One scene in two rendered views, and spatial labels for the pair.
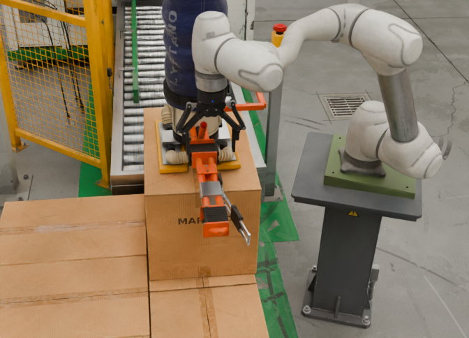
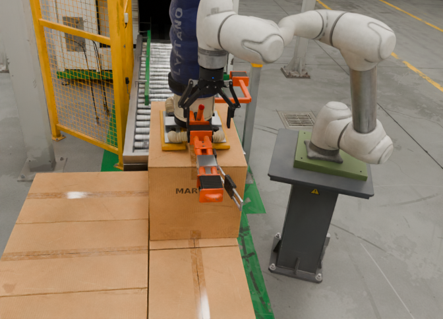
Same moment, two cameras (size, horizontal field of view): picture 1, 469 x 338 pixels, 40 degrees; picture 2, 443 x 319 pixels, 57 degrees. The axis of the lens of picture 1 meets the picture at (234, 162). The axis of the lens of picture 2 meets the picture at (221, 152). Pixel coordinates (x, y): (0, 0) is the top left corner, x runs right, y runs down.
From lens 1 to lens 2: 0.56 m
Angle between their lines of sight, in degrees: 2
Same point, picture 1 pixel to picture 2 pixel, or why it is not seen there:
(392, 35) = (371, 31)
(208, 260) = (199, 225)
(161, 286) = (159, 245)
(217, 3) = not seen: hidden behind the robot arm
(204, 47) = (208, 22)
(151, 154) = (155, 135)
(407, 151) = (367, 140)
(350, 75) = (299, 99)
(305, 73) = (267, 97)
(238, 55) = (242, 26)
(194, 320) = (186, 275)
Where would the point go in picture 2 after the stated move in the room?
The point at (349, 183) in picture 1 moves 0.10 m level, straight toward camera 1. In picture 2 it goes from (314, 167) to (313, 178)
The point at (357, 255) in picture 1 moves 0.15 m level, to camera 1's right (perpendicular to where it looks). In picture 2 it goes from (316, 225) to (343, 227)
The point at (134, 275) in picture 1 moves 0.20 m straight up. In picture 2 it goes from (137, 235) to (135, 200)
